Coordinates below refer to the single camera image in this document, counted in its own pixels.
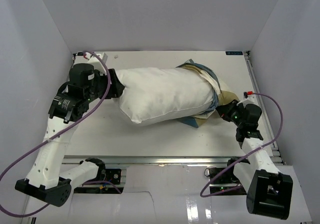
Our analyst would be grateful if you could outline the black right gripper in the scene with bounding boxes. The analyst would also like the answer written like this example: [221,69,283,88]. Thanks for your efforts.
[216,100,246,128]

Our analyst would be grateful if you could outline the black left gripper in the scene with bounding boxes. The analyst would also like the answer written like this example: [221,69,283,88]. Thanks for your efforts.
[85,68,127,102]

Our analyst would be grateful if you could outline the blue tan white pillowcase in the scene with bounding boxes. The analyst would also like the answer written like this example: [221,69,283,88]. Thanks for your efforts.
[177,59,239,128]

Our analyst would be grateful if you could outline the white pillow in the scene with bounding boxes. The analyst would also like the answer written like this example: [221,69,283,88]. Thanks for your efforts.
[114,68,219,125]

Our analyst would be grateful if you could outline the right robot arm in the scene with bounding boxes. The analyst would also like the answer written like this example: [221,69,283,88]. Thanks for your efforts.
[217,100,293,220]

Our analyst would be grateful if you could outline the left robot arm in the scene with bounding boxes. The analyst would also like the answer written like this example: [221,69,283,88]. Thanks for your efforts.
[15,63,125,207]

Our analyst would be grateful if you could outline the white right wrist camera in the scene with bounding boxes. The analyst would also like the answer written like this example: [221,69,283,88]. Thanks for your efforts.
[237,91,255,107]

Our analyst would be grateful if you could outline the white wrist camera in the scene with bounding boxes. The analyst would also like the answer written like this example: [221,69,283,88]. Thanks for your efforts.
[237,91,255,107]
[84,52,108,65]

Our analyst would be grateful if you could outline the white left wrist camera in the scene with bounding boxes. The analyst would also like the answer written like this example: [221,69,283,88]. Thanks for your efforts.
[84,52,108,65]

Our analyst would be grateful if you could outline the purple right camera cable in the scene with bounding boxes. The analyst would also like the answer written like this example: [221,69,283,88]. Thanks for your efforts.
[199,91,285,197]

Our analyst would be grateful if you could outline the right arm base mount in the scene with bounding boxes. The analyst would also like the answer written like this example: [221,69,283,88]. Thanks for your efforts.
[204,158,247,196]

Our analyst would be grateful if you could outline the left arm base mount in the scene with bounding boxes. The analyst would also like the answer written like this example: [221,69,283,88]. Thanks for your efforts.
[74,158,124,194]

